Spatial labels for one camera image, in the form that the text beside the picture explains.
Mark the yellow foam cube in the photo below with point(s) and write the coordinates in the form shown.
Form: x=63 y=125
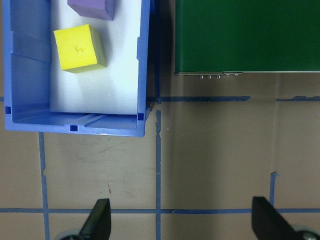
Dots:
x=75 y=47

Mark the purple foam cube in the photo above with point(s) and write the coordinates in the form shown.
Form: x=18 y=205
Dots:
x=92 y=7

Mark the blue plastic storage bin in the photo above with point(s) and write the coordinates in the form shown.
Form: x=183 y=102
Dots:
x=30 y=75

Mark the green conveyor belt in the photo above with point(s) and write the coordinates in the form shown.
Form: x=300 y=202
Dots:
x=237 y=35

